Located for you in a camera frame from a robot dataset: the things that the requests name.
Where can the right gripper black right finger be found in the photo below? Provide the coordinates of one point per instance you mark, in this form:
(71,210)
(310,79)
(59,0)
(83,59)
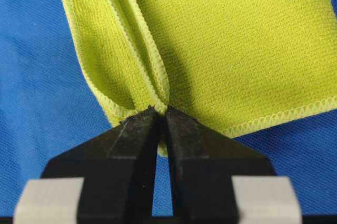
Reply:
(215,179)

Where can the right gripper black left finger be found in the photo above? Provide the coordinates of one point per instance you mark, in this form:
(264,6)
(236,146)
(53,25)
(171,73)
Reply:
(108,179)

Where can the yellow-green microfibre towel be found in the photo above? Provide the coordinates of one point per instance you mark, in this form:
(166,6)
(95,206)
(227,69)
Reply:
(237,66)

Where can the blue table cloth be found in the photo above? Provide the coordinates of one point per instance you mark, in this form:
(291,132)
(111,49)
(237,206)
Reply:
(47,108)

